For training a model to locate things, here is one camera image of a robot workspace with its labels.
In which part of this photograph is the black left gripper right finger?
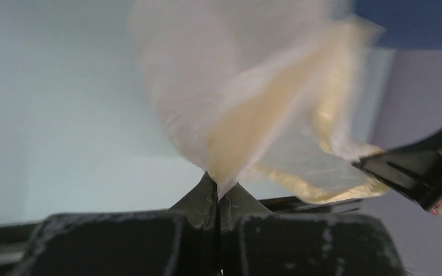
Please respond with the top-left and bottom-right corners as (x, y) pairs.
(219, 185), (406, 276)

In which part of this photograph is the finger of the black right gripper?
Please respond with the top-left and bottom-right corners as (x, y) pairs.
(353, 129), (442, 216)

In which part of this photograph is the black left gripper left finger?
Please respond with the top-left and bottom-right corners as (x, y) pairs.
(12, 174), (218, 275)

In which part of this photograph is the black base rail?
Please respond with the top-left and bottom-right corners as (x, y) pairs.
(0, 183), (368, 275)

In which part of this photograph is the blue plastic trash bin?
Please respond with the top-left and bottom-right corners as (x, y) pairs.
(353, 0), (442, 50)

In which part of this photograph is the translucent cream plastic trash bag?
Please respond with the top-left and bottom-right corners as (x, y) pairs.
(131, 0), (387, 204)

